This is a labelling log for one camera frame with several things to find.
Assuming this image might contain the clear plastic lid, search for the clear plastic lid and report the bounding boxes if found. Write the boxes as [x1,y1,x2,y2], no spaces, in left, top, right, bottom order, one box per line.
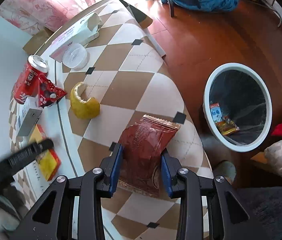
[62,43,88,70]

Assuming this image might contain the dark red foil packet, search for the dark red foil packet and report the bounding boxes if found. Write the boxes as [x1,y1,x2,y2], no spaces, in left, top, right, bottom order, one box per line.
[119,114,181,197]

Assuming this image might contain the small red snack packet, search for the small red snack packet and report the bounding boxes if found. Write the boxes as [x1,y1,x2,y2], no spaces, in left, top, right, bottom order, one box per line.
[38,74,67,108]

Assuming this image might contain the yellow fruit peel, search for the yellow fruit peel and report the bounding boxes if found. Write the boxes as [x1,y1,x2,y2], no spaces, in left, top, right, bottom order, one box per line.
[70,82,100,119]

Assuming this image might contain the white blue milk carton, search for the white blue milk carton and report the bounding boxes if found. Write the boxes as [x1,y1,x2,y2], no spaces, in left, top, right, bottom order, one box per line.
[16,97,43,137]

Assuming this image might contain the white round trash bin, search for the white round trash bin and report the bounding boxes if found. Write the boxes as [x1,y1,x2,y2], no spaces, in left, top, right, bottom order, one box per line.
[203,63,272,152]

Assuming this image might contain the yellow snack box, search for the yellow snack box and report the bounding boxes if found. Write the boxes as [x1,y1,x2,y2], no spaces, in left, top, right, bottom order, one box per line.
[29,125,61,181]

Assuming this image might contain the red soda can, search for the red soda can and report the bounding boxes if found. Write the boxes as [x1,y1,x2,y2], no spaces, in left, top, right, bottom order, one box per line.
[13,55,49,105]

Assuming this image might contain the blue white milk box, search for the blue white milk box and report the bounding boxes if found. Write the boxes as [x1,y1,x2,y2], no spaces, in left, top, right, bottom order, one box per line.
[209,103,223,123]

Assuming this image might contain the white pink tissue box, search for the white pink tissue box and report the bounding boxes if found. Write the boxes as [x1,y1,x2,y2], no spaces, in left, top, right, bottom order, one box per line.
[49,12,102,62]

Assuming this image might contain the black fuzzy trousers legs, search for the black fuzzy trousers legs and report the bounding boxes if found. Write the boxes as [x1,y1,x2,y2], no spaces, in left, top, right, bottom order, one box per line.
[210,186,282,240]

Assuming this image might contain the pink floral curtain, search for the pink floral curtain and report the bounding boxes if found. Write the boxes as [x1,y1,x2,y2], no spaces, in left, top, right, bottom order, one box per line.
[0,0,95,36]

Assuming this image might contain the orange noodle snack bag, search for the orange noodle snack bag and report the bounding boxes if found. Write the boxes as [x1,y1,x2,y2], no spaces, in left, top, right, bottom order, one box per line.
[215,116,240,136]

